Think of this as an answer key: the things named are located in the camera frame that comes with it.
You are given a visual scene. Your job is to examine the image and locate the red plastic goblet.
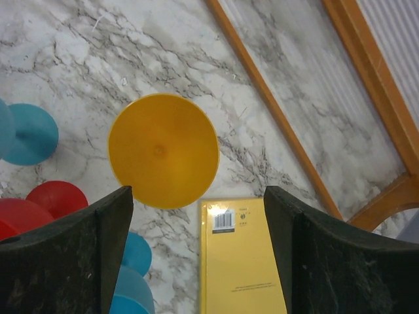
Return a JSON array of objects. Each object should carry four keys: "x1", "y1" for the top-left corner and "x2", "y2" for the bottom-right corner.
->
[{"x1": 1, "y1": 181, "x2": 88, "y2": 240}]

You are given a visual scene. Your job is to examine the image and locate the left blue plastic goblet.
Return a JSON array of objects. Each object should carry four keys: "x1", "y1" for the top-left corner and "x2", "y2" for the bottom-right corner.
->
[{"x1": 1, "y1": 101, "x2": 59, "y2": 166}]

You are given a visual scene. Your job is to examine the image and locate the right blue plastic goblet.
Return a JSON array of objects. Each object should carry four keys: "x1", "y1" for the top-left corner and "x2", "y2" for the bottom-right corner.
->
[{"x1": 109, "y1": 232, "x2": 155, "y2": 314}]

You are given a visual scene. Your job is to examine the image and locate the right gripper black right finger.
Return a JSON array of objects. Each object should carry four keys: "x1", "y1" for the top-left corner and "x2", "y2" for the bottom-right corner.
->
[{"x1": 263, "y1": 186, "x2": 418, "y2": 313}]

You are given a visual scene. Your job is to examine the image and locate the blue plastic goblet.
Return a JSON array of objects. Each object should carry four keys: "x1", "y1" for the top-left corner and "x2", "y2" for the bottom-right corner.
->
[
  {"x1": 109, "y1": 232, "x2": 155, "y2": 314},
  {"x1": 1, "y1": 101, "x2": 59, "y2": 166}
]

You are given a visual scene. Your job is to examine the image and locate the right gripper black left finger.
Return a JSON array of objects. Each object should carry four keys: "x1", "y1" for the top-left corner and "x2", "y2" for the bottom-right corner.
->
[{"x1": 1, "y1": 186, "x2": 134, "y2": 313}]

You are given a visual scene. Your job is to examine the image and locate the yellow plastic goblet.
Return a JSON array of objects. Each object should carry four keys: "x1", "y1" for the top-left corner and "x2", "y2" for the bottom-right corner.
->
[{"x1": 107, "y1": 94, "x2": 220, "y2": 209}]

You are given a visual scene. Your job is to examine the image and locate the yellow book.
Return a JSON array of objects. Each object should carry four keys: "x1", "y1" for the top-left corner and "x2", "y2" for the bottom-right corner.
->
[{"x1": 200, "y1": 198, "x2": 287, "y2": 314}]

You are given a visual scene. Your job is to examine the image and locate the wooden shelf rack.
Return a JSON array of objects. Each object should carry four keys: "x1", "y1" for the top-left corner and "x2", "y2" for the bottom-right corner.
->
[{"x1": 206, "y1": 1, "x2": 418, "y2": 237}]

